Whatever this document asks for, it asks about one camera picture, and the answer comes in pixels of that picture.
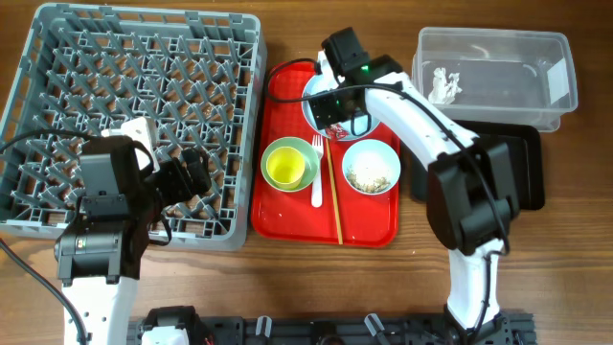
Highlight red snack wrapper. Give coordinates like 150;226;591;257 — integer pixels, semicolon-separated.
325;124;349;141

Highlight green bowl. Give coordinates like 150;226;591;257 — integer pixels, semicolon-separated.
261;137;320;193

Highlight light blue bowl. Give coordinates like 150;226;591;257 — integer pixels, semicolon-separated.
341;139;401;196

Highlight yellow cup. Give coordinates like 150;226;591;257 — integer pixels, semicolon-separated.
266;147;306;191

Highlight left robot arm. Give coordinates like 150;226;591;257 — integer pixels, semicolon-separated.
55;136;212;344

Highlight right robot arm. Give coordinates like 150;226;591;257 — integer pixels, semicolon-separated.
303;51;519;335

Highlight grey dishwasher rack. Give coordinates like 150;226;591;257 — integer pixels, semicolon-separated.
1;3;267;251

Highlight light blue plate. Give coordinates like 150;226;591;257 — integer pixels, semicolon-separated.
302;75;380;142

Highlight white plastic fork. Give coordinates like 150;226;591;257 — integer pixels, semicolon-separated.
311;134;324;208

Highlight rice and food scraps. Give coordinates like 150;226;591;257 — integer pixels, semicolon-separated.
346;166;391;194

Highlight red plastic tray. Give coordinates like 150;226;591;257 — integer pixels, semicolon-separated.
250;60;402;249

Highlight crumpled white tissue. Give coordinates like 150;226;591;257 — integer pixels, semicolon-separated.
427;67;463;104

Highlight wooden chopstick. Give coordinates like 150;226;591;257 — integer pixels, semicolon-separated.
325;138;344;245

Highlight clear plastic bin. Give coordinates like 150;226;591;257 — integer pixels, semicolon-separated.
412;27;579;132

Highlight black plastic tray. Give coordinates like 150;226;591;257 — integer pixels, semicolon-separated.
410;119;546;212

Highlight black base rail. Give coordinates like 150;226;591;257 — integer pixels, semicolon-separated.
126;307;537;345

